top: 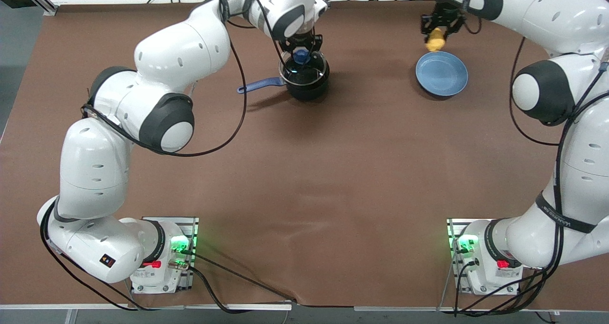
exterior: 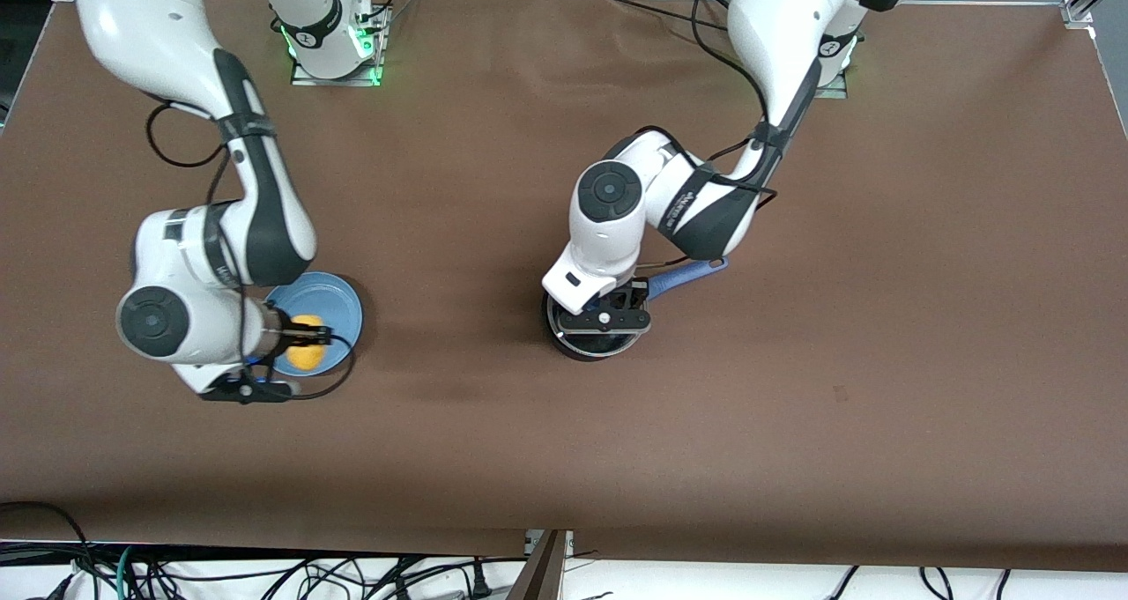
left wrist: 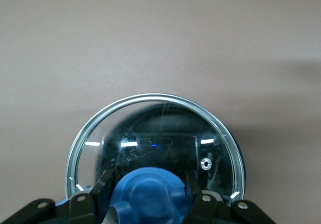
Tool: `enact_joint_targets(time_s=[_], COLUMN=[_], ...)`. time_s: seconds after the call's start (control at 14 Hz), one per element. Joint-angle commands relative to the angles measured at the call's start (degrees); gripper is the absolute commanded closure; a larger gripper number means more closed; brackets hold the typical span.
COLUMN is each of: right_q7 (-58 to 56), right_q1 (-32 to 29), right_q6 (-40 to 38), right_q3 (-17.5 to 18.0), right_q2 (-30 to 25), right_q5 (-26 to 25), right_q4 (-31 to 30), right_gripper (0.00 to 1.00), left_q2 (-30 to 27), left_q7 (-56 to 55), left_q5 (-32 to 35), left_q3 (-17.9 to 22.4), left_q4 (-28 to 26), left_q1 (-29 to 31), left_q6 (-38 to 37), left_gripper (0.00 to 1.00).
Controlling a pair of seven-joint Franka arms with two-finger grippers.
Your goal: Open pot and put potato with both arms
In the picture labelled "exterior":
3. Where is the blue plate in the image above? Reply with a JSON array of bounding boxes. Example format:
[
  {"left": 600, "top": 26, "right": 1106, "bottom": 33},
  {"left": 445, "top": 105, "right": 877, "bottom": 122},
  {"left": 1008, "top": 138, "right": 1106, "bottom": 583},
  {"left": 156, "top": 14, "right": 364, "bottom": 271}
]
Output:
[{"left": 264, "top": 271, "right": 364, "bottom": 378}]

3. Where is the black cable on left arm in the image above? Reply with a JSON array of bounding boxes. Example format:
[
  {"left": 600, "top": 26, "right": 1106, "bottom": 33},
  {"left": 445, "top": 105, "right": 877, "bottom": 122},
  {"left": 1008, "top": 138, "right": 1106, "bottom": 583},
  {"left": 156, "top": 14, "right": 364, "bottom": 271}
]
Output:
[{"left": 608, "top": 0, "right": 798, "bottom": 270}]

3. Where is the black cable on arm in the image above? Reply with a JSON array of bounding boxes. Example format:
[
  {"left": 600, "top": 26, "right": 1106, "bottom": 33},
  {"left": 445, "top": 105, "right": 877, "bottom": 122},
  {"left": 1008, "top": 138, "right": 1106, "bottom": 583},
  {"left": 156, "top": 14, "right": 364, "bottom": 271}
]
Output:
[
  {"left": 145, "top": 96, "right": 358, "bottom": 401},
  {"left": 608, "top": 0, "right": 798, "bottom": 270}
]

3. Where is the dark pot with blue handle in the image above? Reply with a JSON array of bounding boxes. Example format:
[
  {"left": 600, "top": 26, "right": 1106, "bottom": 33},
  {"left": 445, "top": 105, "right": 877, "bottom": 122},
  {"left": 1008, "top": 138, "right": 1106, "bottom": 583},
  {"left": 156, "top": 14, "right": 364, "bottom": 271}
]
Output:
[{"left": 542, "top": 258, "right": 729, "bottom": 362}]

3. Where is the yellow potato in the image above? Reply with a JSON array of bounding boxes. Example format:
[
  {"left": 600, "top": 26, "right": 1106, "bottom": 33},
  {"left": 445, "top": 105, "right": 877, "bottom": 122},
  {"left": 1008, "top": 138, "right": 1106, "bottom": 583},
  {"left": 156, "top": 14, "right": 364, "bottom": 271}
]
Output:
[{"left": 286, "top": 315, "right": 334, "bottom": 374}]

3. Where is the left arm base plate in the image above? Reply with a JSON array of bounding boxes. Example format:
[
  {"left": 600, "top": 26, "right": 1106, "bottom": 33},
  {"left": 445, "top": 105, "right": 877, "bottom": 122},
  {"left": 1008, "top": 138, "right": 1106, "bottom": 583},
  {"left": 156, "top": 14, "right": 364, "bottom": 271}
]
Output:
[{"left": 815, "top": 34, "right": 863, "bottom": 100}]

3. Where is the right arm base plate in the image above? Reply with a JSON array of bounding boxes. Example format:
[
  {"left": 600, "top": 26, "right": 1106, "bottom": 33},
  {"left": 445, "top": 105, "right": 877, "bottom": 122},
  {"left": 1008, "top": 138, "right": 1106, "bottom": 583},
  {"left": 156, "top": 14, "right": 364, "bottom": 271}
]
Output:
[{"left": 291, "top": 0, "right": 392, "bottom": 88}]

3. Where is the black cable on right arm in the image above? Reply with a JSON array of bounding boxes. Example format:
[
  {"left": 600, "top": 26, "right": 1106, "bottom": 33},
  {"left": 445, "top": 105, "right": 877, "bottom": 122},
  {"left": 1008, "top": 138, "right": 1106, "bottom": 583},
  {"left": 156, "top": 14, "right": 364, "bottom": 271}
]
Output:
[{"left": 145, "top": 96, "right": 358, "bottom": 401}]

